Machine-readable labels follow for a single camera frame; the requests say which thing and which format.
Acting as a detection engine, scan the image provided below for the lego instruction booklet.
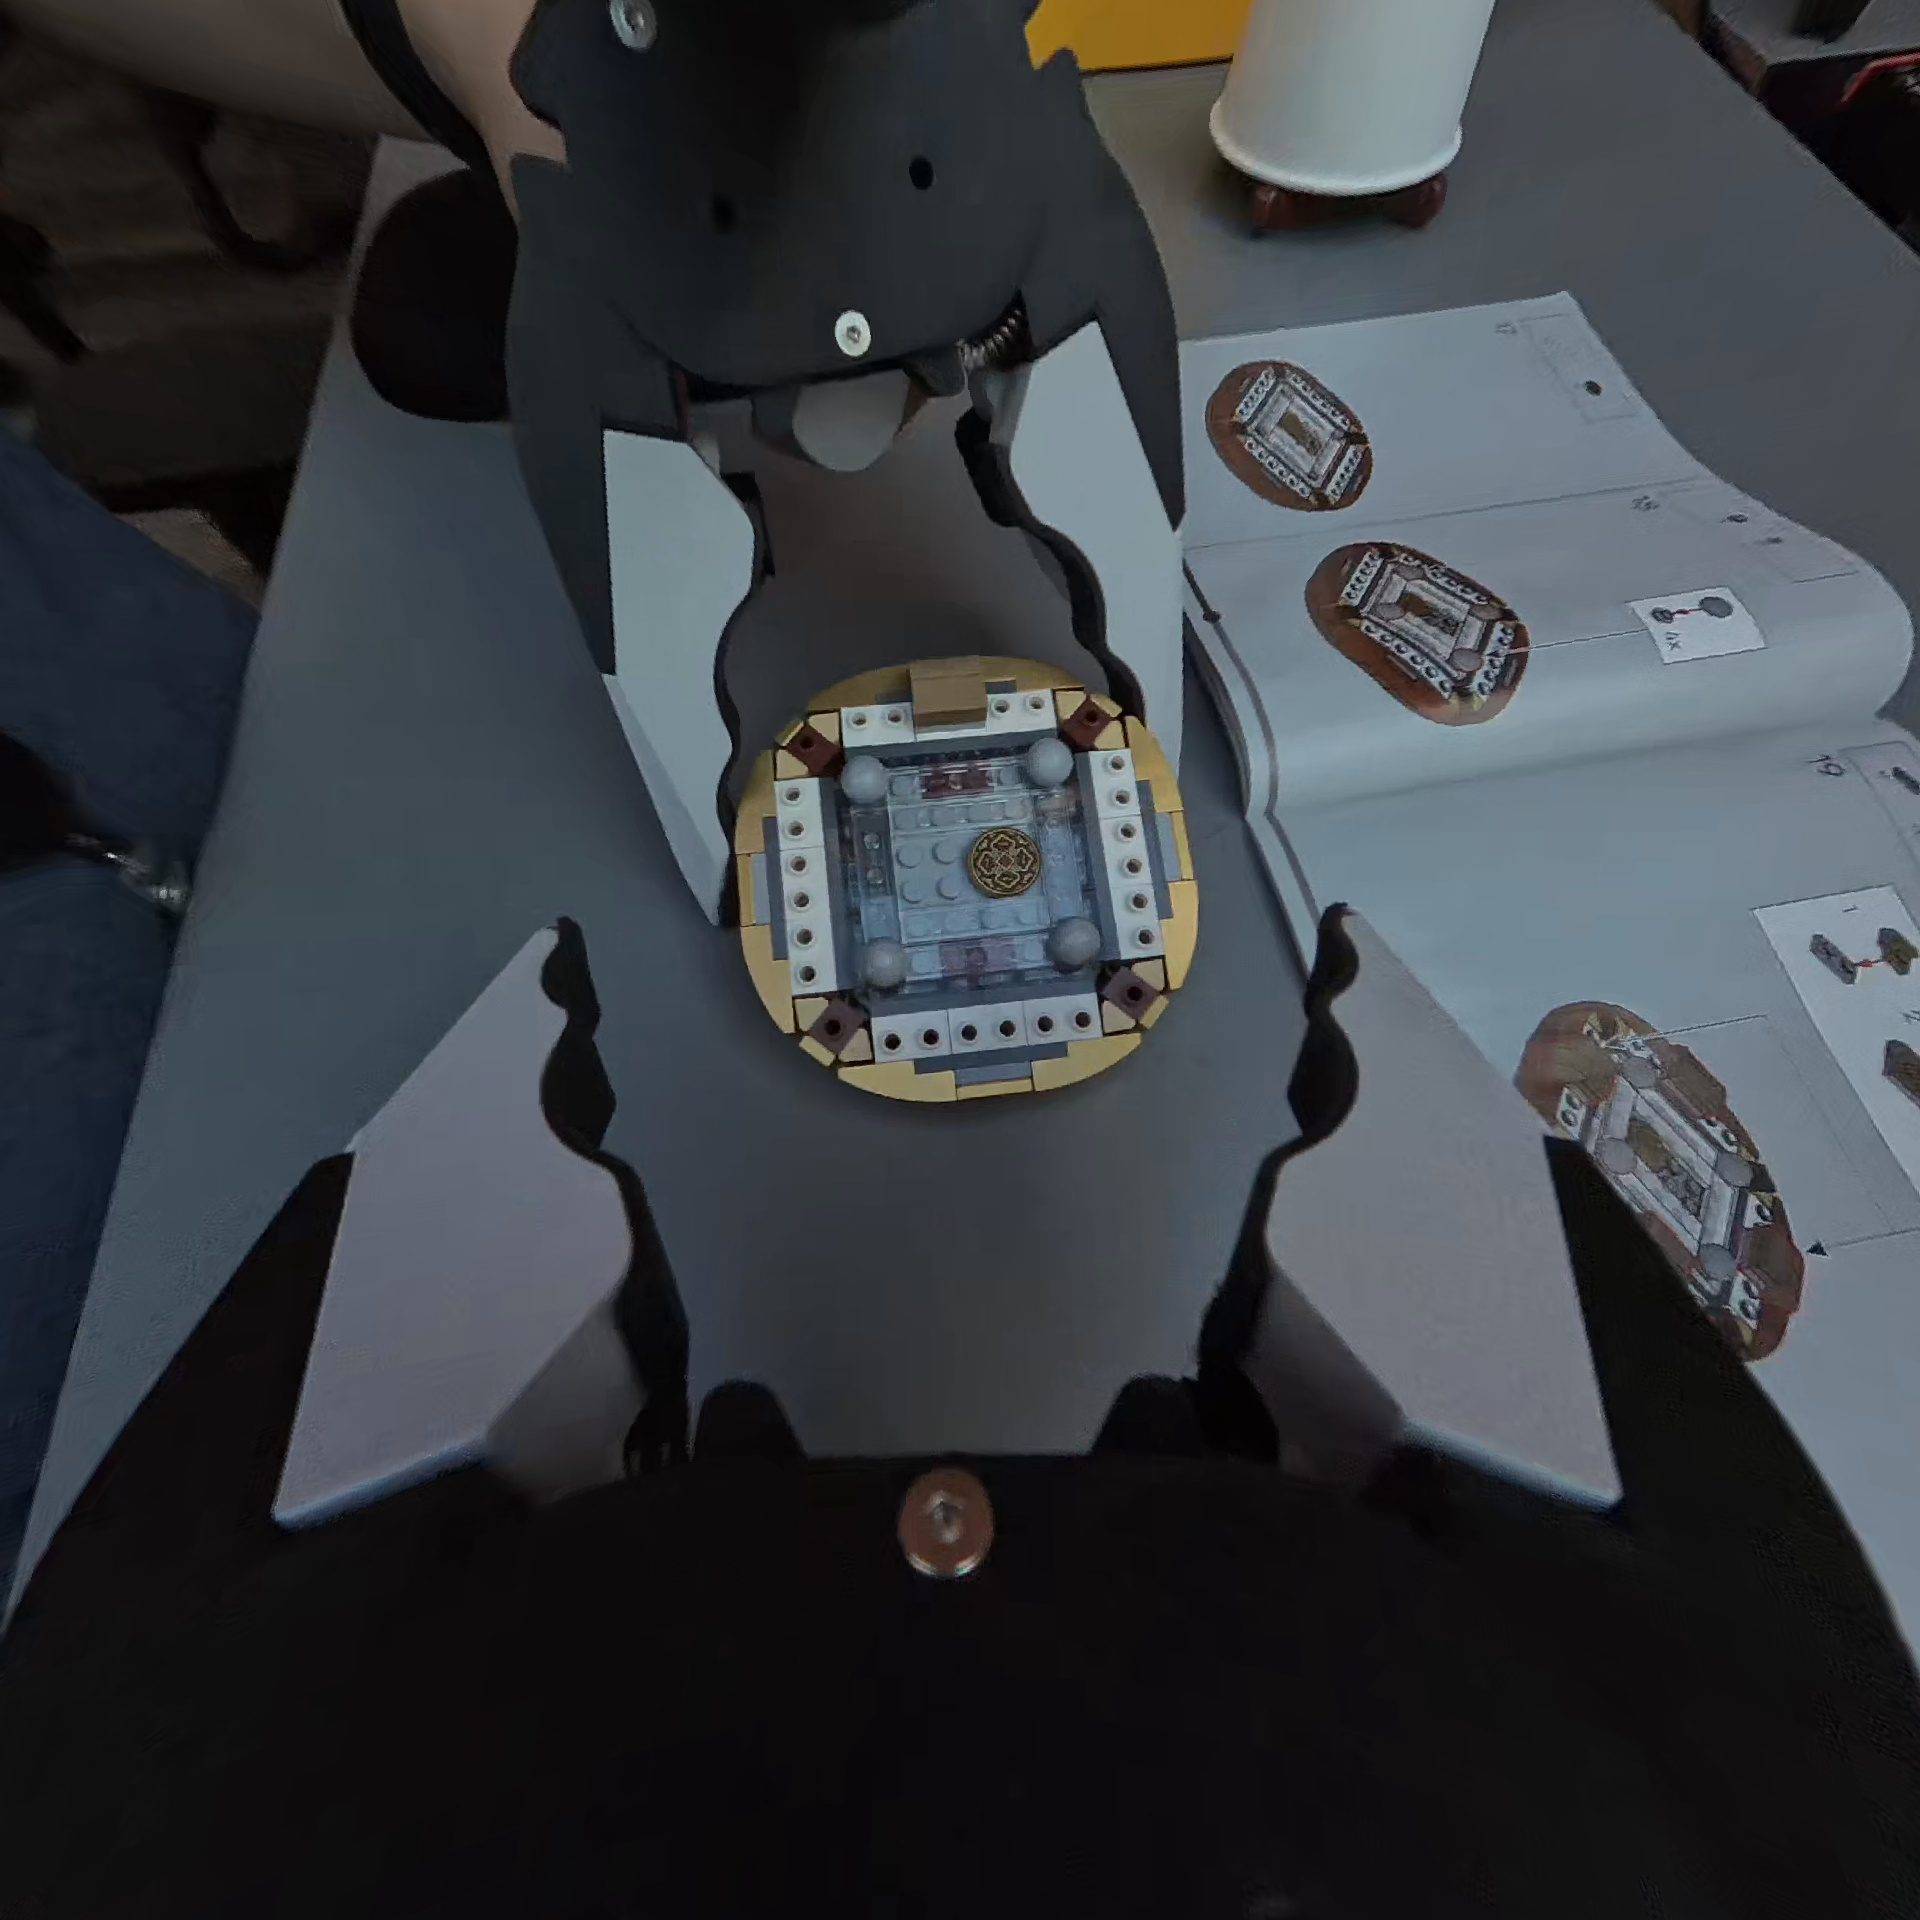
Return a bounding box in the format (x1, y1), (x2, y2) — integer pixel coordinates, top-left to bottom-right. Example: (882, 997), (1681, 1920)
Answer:
(1178, 297), (1920, 1365)

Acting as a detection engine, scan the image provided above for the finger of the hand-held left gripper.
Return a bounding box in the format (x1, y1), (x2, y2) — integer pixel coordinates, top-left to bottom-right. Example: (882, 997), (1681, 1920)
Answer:
(602, 418), (780, 923)
(945, 324), (1187, 790)

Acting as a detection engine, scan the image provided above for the white paper cup green band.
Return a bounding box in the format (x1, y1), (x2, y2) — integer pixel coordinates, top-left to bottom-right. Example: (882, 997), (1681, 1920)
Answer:
(1203, 0), (1458, 194)

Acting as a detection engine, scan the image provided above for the person's left forearm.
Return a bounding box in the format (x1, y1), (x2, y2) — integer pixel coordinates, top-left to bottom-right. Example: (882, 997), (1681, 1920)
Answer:
(32, 0), (524, 153)

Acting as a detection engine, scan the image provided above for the dark brown lego piece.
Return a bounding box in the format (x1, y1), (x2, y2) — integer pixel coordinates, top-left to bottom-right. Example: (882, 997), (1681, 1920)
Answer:
(1245, 166), (1454, 238)

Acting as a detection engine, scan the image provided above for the black padded armrest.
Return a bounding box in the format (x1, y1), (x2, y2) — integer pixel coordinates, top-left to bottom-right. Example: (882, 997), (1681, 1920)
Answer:
(357, 166), (517, 418)

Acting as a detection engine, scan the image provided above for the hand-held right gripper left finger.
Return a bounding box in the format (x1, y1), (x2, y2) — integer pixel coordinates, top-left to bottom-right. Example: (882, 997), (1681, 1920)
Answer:
(271, 916), (689, 1530)

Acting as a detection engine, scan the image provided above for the black lanyard with clip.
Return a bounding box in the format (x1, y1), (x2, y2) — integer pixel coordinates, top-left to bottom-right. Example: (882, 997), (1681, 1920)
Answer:
(62, 831), (197, 916)

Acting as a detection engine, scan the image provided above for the round gold lego model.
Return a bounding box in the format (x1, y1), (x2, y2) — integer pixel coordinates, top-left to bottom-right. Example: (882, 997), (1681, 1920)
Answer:
(732, 663), (1194, 1108)

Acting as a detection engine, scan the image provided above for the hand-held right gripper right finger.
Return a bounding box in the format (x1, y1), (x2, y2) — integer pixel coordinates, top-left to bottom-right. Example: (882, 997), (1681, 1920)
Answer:
(1194, 905), (1625, 1506)

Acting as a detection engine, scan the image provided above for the yellow plastic bin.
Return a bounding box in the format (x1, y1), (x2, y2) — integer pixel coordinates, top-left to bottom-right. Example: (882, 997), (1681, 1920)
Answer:
(1027, 0), (1257, 74)

